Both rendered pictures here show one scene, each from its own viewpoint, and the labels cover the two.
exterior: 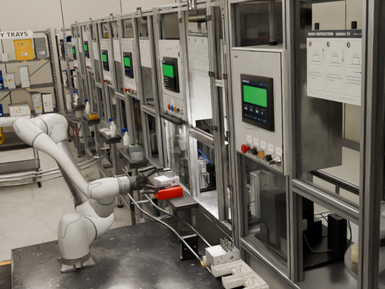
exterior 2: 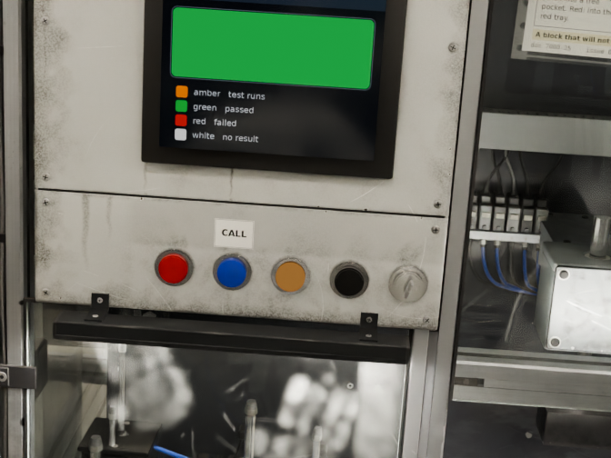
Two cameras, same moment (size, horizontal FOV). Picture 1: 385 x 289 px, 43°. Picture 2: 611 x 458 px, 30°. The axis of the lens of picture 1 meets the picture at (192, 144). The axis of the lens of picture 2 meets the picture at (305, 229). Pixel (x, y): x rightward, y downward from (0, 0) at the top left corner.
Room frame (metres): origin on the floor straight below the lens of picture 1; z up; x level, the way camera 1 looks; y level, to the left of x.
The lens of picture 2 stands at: (2.50, 1.11, 1.79)
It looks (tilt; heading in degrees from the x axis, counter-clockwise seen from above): 16 degrees down; 291
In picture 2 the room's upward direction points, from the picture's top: 4 degrees clockwise
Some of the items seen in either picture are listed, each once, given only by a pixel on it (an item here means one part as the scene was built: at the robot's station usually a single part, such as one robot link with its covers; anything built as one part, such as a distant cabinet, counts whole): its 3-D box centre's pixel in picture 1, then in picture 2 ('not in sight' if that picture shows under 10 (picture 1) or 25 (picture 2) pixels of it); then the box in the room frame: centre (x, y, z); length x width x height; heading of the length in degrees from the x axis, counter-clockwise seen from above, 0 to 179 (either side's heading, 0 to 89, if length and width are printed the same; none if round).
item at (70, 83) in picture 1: (81, 88); not in sight; (8.13, 1.78, 1.00); 1.30 x 0.51 x 2.00; 20
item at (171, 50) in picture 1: (188, 77); (255, 80); (3.01, -0.01, 1.60); 0.42 x 0.29 x 0.46; 20
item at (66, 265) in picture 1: (75, 259); not in sight; (2.46, 0.68, 0.71); 0.22 x 0.18 x 0.06; 20
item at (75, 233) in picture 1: (73, 233); not in sight; (2.49, 0.68, 0.85); 0.18 x 0.16 x 0.22; 152
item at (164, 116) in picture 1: (170, 117); (233, 327); (2.96, 0.12, 1.37); 0.36 x 0.04 x 0.04; 20
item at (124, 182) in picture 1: (123, 184); not in sight; (2.43, 0.37, 1.12); 0.09 x 0.06 x 0.09; 20
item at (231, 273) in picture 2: not in sight; (232, 271); (2.97, 0.11, 1.42); 0.03 x 0.02 x 0.03; 20
